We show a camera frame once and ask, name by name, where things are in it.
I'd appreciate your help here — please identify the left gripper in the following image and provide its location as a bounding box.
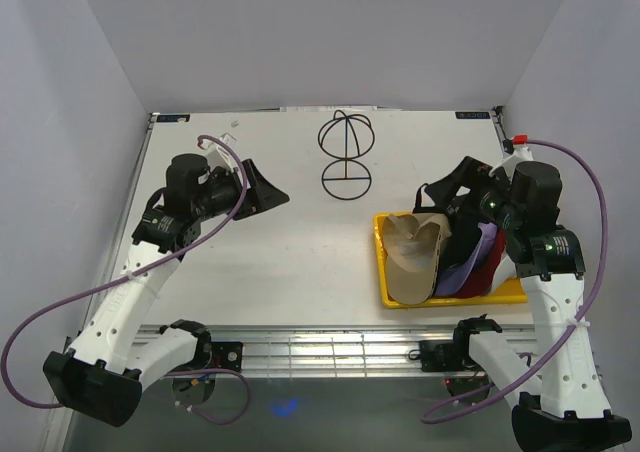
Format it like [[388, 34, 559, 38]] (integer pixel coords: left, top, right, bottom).
[[192, 158, 289, 222]]

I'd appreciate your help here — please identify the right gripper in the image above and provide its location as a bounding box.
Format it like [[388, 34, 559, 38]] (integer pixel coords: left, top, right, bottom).
[[424, 156, 522, 231]]

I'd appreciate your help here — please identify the black baseball cap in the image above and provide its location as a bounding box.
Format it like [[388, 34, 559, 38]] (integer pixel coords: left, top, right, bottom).
[[413, 183, 481, 270]]

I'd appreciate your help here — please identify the beige baseball cap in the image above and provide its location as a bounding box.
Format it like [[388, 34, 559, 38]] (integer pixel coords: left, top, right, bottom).
[[382, 213, 451, 305]]

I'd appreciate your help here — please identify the purple baseball cap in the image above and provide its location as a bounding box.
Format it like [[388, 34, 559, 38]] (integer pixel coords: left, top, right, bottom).
[[434, 222, 498, 297]]

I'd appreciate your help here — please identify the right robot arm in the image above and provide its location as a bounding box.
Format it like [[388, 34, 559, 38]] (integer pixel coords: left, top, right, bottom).
[[425, 157, 632, 451]]

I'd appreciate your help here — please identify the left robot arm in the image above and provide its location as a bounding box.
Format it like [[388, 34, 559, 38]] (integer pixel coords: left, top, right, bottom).
[[43, 154, 289, 427]]

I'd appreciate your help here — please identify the red baseball cap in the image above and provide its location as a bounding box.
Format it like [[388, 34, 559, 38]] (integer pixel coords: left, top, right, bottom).
[[454, 244, 504, 299]]

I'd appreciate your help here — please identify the white baseball cap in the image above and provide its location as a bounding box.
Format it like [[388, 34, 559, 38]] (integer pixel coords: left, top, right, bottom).
[[487, 231, 516, 295]]

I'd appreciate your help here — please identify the yellow plastic tray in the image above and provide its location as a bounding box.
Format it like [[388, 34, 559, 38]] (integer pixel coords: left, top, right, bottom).
[[373, 213, 528, 309]]

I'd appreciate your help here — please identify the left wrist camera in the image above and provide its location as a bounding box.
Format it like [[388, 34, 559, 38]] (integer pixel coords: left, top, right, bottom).
[[197, 133, 236, 170]]

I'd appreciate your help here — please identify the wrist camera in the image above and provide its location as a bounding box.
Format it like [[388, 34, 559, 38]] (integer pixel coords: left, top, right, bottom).
[[489, 135, 533, 179], [197, 133, 236, 170]]

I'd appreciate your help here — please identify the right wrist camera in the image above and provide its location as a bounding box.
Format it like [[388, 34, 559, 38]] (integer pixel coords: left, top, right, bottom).
[[489, 135, 533, 179]]

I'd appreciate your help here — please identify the black wire hat stand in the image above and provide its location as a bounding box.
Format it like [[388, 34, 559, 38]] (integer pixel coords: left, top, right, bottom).
[[317, 109, 376, 202]]

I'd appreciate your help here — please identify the aluminium frame rail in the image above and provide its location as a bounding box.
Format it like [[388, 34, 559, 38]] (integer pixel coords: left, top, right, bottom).
[[42, 114, 566, 452]]

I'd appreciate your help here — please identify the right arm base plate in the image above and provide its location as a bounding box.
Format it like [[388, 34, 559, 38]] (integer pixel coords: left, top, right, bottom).
[[407, 340, 481, 372]]

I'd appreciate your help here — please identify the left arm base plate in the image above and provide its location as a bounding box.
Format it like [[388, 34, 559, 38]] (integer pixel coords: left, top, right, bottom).
[[207, 341, 244, 372]]

